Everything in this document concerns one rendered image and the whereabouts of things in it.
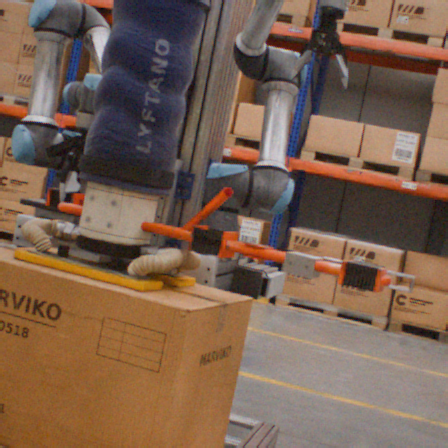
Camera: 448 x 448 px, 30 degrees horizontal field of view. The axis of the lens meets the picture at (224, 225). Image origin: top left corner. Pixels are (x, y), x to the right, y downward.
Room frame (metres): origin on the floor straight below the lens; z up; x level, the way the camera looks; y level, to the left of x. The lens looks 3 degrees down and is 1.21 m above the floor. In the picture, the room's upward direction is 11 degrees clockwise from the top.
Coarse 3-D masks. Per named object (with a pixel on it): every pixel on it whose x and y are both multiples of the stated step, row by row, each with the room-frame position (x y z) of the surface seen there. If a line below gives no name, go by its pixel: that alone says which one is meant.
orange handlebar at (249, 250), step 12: (60, 204) 2.03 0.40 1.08; (72, 204) 2.06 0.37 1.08; (144, 228) 1.94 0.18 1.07; (156, 228) 1.93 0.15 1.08; (168, 228) 1.92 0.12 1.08; (180, 228) 1.96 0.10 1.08; (240, 252) 1.86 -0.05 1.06; (252, 252) 1.84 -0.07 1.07; (264, 252) 1.83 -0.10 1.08; (276, 252) 1.83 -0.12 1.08; (324, 264) 1.79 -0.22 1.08; (336, 264) 1.82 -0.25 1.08; (384, 276) 1.75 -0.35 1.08
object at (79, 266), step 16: (16, 256) 1.92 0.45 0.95; (32, 256) 1.90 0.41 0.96; (48, 256) 1.91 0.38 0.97; (64, 256) 1.92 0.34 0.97; (80, 272) 1.86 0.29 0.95; (96, 272) 1.84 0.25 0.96; (112, 272) 1.85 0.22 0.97; (128, 272) 1.88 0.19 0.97; (144, 288) 1.81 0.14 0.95; (160, 288) 1.88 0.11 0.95
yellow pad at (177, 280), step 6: (126, 264) 2.05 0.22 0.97; (156, 276) 2.00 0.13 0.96; (162, 276) 2.00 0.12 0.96; (168, 276) 2.00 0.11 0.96; (174, 276) 2.01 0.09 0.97; (180, 276) 2.04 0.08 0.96; (186, 276) 2.06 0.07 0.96; (168, 282) 1.99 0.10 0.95; (174, 282) 1.98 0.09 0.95; (180, 282) 1.98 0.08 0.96; (186, 282) 2.02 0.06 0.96; (192, 282) 2.05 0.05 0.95
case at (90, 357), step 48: (0, 288) 1.86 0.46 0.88; (48, 288) 1.82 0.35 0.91; (96, 288) 1.78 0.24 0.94; (192, 288) 2.02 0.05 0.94; (0, 336) 1.85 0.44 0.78; (48, 336) 1.81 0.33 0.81; (96, 336) 1.77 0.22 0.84; (144, 336) 1.73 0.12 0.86; (192, 336) 1.74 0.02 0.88; (240, 336) 2.03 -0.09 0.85; (0, 384) 1.85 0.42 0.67; (48, 384) 1.80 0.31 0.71; (96, 384) 1.76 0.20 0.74; (144, 384) 1.73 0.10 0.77; (192, 384) 1.79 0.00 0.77; (0, 432) 1.84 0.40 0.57; (48, 432) 1.80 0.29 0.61; (96, 432) 1.76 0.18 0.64; (144, 432) 1.72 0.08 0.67; (192, 432) 1.84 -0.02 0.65
